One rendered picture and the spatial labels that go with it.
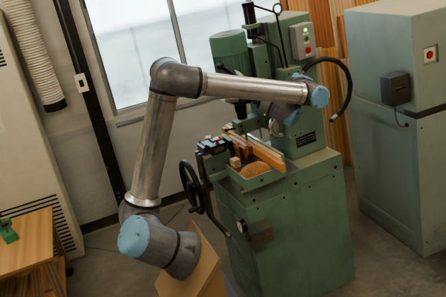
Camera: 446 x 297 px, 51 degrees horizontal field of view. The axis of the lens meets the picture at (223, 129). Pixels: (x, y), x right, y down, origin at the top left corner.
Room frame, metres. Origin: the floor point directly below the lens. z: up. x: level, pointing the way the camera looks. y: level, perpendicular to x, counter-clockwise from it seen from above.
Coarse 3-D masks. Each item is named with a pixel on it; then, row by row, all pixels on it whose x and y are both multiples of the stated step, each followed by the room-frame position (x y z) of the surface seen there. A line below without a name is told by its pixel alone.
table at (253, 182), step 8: (240, 160) 2.08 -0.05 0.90; (248, 160) 2.06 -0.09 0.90; (256, 160) 2.04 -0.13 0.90; (232, 168) 2.01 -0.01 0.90; (240, 168) 1.99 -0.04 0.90; (208, 176) 2.06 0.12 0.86; (216, 176) 2.04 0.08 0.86; (224, 176) 2.05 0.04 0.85; (232, 176) 2.02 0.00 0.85; (240, 176) 1.92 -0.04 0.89; (256, 176) 1.88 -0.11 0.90; (264, 176) 1.90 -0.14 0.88; (272, 176) 1.91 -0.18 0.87; (280, 176) 1.92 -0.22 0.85; (240, 184) 1.94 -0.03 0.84; (248, 184) 1.87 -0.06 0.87; (256, 184) 1.88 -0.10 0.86; (264, 184) 1.89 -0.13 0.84
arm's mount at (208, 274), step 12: (192, 228) 1.63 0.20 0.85; (204, 240) 1.52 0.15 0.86; (204, 252) 1.47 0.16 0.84; (204, 264) 1.43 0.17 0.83; (216, 264) 1.38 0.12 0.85; (168, 276) 1.56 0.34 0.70; (192, 276) 1.43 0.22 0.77; (204, 276) 1.38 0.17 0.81; (216, 276) 1.38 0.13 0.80; (156, 288) 1.58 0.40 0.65; (168, 288) 1.51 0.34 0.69; (180, 288) 1.45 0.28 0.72; (192, 288) 1.39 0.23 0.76; (204, 288) 1.36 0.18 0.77; (216, 288) 1.37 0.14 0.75
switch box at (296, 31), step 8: (296, 24) 2.20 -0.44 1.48; (304, 24) 2.16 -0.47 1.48; (312, 24) 2.16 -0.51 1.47; (296, 32) 2.13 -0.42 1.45; (304, 32) 2.15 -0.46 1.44; (312, 32) 2.16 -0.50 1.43; (296, 40) 2.14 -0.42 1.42; (304, 40) 2.14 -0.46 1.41; (312, 40) 2.16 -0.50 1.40; (296, 48) 2.15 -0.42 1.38; (304, 48) 2.14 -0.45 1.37; (312, 48) 2.16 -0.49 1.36; (296, 56) 2.16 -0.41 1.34; (304, 56) 2.14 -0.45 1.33
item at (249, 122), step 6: (252, 114) 2.23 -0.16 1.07; (258, 114) 2.22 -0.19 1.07; (234, 120) 2.20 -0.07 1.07; (240, 120) 2.18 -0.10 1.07; (246, 120) 2.17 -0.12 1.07; (252, 120) 2.18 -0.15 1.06; (234, 126) 2.19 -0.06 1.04; (240, 126) 2.15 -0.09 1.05; (246, 126) 2.17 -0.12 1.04; (252, 126) 2.18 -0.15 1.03; (234, 132) 2.20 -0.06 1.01; (240, 132) 2.15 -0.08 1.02; (246, 132) 2.16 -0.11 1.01
